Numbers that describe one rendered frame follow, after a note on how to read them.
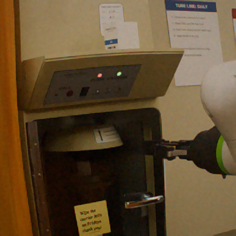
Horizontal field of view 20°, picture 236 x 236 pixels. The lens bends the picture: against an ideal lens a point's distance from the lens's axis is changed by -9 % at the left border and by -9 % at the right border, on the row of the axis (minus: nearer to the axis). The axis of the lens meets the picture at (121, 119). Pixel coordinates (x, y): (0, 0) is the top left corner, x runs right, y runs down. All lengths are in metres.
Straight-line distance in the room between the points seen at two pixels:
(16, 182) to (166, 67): 0.40
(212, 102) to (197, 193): 1.07
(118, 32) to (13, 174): 0.36
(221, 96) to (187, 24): 1.06
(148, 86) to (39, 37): 0.26
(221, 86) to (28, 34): 0.46
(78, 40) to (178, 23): 0.72
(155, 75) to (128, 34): 0.11
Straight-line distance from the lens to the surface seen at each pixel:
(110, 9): 1.48
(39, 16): 1.40
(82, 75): 1.34
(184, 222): 2.14
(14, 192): 1.27
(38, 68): 1.29
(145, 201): 1.45
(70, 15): 1.43
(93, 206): 1.44
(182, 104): 2.10
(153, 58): 1.40
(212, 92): 1.10
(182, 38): 2.11
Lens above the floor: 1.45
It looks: 3 degrees down
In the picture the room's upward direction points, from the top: 4 degrees counter-clockwise
